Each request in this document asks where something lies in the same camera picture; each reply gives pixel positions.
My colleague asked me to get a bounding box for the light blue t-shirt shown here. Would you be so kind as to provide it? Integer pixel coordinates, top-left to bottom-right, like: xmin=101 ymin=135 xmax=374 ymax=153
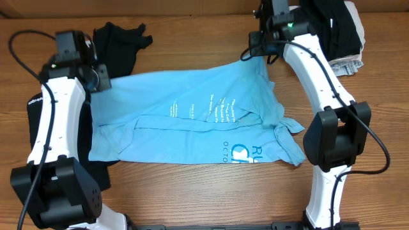
xmin=89 ymin=57 xmax=305 ymax=165

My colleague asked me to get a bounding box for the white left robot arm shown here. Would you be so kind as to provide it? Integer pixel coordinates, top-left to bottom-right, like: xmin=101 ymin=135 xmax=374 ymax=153
xmin=10 ymin=31 xmax=135 ymax=229

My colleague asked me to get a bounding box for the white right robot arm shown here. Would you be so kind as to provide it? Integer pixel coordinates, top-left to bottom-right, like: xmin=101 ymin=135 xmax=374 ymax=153
xmin=249 ymin=0 xmax=371 ymax=229

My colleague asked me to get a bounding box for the black shirt with logo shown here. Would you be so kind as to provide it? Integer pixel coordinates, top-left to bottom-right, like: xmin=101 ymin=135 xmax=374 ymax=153
xmin=27 ymin=22 xmax=153 ymax=190

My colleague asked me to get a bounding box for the black folded garment on pile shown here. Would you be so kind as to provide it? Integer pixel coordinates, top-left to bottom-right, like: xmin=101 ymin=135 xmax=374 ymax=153
xmin=300 ymin=0 xmax=362 ymax=61

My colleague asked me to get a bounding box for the grey patterned folded garment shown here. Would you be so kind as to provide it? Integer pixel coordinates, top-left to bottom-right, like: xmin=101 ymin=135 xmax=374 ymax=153
xmin=328 ymin=54 xmax=364 ymax=77

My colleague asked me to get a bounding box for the beige folded garment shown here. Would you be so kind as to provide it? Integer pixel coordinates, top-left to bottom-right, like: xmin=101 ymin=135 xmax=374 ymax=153
xmin=290 ymin=1 xmax=365 ymax=55

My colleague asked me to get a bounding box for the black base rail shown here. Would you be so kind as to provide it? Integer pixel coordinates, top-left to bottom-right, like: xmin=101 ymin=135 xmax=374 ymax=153
xmin=127 ymin=220 xmax=362 ymax=230

